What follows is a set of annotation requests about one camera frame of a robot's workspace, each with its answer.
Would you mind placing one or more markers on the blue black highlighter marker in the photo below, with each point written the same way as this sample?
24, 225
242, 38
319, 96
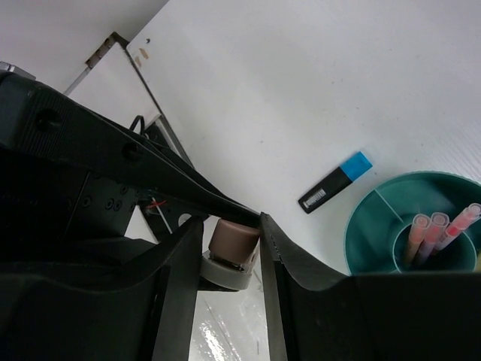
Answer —
335, 182

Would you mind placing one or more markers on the teal round desk organizer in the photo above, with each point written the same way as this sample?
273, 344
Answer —
378, 228

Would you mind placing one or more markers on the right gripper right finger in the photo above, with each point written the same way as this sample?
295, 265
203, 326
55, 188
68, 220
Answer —
317, 313

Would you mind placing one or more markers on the red refill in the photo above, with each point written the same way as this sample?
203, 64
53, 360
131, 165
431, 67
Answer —
419, 227

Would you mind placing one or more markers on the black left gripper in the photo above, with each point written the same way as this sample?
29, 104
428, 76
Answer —
50, 210

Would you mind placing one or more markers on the red gel pen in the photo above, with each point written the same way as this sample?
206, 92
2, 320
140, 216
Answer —
463, 221

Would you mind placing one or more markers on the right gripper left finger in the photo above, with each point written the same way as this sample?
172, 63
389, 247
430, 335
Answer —
103, 299

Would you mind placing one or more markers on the pink mini stapler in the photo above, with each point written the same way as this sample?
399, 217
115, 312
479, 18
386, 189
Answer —
231, 255

